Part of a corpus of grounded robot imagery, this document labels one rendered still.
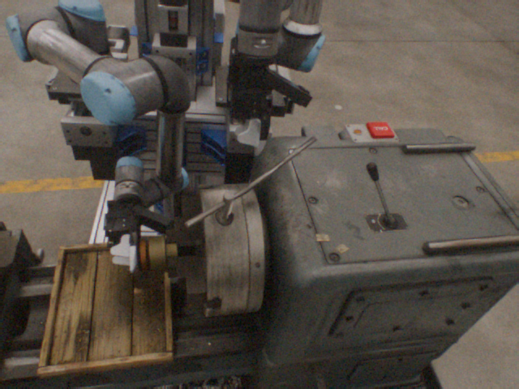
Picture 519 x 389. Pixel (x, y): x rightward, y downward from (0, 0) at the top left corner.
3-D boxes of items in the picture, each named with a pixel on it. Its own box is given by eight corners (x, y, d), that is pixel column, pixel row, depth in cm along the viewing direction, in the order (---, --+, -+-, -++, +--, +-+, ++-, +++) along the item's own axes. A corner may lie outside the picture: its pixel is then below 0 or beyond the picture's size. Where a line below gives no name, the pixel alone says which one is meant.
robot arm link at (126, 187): (144, 200, 116) (142, 179, 110) (144, 212, 113) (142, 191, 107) (116, 201, 114) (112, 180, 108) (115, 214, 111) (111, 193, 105)
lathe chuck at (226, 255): (225, 222, 125) (236, 157, 99) (238, 328, 108) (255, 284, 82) (194, 224, 123) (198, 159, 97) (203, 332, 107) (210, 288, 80)
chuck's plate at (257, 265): (236, 221, 125) (250, 157, 99) (250, 327, 109) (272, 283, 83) (225, 222, 125) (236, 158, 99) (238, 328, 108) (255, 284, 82)
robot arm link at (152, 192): (162, 210, 129) (160, 185, 121) (130, 228, 123) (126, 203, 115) (147, 195, 133) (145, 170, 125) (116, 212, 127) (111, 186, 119)
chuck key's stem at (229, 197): (222, 229, 91) (228, 202, 82) (216, 222, 92) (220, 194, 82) (230, 224, 92) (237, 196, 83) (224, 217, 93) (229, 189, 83)
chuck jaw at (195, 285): (215, 252, 98) (220, 294, 90) (214, 265, 102) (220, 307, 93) (167, 255, 96) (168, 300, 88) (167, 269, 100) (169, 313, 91)
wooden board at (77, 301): (169, 245, 128) (168, 237, 125) (173, 363, 104) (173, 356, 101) (62, 253, 122) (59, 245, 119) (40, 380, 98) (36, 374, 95)
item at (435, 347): (340, 325, 212) (405, 212, 149) (375, 429, 180) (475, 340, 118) (222, 339, 200) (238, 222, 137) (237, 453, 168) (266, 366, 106)
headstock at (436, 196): (405, 212, 149) (456, 123, 121) (475, 340, 118) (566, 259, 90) (240, 222, 137) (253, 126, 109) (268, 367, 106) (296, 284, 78)
